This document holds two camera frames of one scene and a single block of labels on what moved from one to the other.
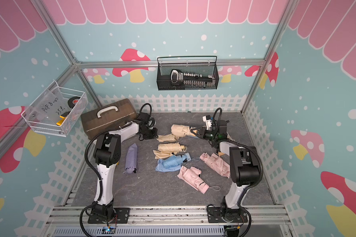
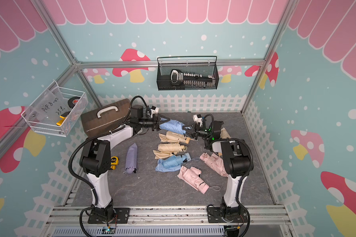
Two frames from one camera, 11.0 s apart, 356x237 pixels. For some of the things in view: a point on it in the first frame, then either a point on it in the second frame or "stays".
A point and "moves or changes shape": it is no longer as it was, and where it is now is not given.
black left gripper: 154,135 → 156,121
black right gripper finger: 192,129 → 188,127
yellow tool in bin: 60,122 stays
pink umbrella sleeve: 217,163 stays
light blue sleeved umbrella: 172,163 stays
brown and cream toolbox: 105,118 stays
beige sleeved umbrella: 182,131 moves or changes shape
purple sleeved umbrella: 131,164 stays
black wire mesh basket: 187,73 stays
